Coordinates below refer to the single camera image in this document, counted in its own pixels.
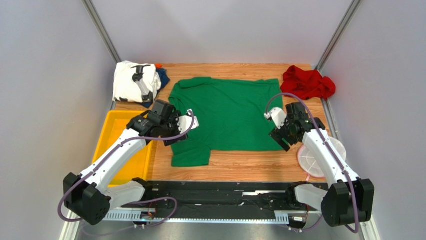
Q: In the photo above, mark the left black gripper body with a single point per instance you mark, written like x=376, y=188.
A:
x=170, y=127

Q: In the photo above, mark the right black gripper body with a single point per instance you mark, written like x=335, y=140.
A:
x=281, y=136

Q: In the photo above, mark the green t shirt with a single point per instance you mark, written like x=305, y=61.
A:
x=230, y=114

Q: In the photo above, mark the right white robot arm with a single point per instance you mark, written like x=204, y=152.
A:
x=329, y=169

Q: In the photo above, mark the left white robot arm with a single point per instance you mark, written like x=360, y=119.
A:
x=106, y=169

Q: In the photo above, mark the white pink round basket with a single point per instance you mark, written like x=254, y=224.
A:
x=308, y=162

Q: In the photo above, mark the red t shirt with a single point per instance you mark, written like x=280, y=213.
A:
x=307, y=84

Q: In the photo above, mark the blue t shirt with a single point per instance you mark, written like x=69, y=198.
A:
x=162, y=80

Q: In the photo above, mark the white printed t shirt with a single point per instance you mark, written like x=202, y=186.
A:
x=137, y=83

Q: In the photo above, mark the yellow plastic bin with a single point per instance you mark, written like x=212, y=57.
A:
x=139, y=165

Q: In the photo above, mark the orange t shirt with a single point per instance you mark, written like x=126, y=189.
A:
x=158, y=66

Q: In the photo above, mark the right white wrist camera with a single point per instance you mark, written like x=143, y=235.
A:
x=277, y=116

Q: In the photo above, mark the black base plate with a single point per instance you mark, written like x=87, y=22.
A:
x=220, y=200

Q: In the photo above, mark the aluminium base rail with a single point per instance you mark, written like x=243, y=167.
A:
x=145, y=214

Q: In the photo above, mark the right aluminium frame post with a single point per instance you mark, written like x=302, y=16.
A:
x=339, y=32

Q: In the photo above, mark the aluminium frame post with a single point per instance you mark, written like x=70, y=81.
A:
x=339, y=32
x=97, y=20

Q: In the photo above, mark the left aluminium frame post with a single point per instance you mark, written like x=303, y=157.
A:
x=97, y=20

